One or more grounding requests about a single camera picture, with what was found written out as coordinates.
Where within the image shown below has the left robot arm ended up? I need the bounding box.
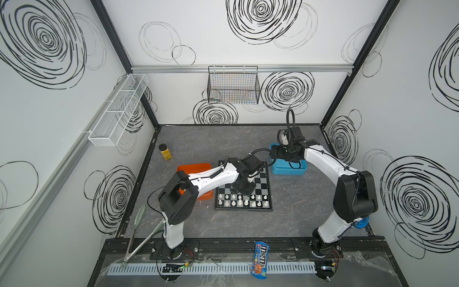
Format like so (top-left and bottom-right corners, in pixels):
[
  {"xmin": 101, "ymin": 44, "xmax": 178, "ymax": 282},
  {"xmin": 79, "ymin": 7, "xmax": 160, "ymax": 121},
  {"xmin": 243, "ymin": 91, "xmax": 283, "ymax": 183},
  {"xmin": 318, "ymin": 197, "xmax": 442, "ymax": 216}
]
[{"xmin": 158, "ymin": 148, "xmax": 277, "ymax": 251}]

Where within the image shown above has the blue plastic tray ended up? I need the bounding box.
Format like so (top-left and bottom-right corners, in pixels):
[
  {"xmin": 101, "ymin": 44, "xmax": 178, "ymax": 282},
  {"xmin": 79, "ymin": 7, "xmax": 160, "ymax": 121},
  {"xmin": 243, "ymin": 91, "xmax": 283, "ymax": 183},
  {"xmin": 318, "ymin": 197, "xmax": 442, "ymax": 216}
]
[{"xmin": 270, "ymin": 143, "xmax": 308, "ymax": 175}]

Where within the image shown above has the orange plastic tray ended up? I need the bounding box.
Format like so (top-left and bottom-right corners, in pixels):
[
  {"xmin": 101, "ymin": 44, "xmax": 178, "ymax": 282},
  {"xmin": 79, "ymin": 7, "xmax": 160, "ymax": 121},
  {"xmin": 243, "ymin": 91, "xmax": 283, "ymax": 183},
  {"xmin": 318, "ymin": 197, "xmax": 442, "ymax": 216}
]
[{"xmin": 176, "ymin": 163, "xmax": 213, "ymax": 201}]

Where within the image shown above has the M&M's candy bag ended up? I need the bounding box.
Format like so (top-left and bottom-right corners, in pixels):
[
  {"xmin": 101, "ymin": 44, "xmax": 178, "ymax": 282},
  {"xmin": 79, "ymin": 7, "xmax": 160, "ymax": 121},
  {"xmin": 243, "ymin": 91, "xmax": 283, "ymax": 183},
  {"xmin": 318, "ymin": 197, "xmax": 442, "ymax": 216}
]
[{"xmin": 251, "ymin": 242, "xmax": 270, "ymax": 280}]

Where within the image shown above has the black wire basket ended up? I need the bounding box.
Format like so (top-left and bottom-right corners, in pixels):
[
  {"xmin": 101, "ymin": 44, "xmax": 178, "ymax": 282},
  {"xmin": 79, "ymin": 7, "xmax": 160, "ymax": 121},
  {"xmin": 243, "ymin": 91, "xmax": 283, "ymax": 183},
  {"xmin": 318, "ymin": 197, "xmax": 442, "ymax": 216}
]
[{"xmin": 206, "ymin": 65, "xmax": 261, "ymax": 105}]

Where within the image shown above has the black white chess board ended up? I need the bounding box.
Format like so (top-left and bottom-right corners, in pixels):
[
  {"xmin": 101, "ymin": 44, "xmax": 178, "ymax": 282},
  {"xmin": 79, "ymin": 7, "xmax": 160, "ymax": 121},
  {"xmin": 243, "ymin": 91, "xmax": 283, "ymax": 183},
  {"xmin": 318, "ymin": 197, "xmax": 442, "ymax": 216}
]
[{"xmin": 214, "ymin": 167, "xmax": 273, "ymax": 211}]

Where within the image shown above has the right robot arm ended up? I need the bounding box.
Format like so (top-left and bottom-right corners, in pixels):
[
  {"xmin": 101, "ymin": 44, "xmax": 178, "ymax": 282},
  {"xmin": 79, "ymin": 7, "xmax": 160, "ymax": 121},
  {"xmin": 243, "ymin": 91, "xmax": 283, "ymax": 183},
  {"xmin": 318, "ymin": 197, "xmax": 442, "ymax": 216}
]
[{"xmin": 270, "ymin": 108, "xmax": 378, "ymax": 258}]

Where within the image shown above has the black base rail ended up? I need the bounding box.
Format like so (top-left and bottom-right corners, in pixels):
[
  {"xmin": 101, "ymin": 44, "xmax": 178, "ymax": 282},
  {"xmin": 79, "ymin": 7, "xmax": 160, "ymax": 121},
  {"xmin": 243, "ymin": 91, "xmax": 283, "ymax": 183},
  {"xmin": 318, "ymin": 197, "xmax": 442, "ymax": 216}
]
[{"xmin": 102, "ymin": 236, "xmax": 390, "ymax": 261}]

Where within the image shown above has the white slotted cable duct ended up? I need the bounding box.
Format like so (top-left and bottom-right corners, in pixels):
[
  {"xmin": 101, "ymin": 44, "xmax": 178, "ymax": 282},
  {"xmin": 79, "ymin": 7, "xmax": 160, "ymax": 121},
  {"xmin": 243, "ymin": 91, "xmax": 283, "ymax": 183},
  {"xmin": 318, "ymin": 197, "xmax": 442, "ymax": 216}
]
[{"xmin": 106, "ymin": 261, "xmax": 317, "ymax": 277}]

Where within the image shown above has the blue lidded plastic container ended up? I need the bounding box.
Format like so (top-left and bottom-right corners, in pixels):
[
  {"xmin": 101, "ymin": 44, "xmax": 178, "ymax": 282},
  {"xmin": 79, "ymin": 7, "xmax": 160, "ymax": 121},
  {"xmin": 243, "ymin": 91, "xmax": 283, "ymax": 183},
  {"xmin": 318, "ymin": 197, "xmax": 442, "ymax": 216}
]
[{"xmin": 353, "ymin": 217, "xmax": 369, "ymax": 229}]

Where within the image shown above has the white mesh wall shelf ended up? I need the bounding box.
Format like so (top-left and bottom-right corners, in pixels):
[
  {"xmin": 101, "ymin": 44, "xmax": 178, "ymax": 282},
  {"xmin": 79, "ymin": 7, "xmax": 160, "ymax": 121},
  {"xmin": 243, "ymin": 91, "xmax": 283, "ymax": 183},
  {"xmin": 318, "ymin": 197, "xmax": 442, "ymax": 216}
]
[{"xmin": 88, "ymin": 74, "xmax": 149, "ymax": 147}]

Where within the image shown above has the yellow jar black lid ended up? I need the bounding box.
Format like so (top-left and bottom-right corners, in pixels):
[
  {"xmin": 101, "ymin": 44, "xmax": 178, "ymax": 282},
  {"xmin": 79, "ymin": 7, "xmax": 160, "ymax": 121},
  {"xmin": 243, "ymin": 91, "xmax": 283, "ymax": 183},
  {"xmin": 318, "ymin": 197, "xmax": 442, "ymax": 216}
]
[{"xmin": 158, "ymin": 143, "xmax": 172, "ymax": 161}]

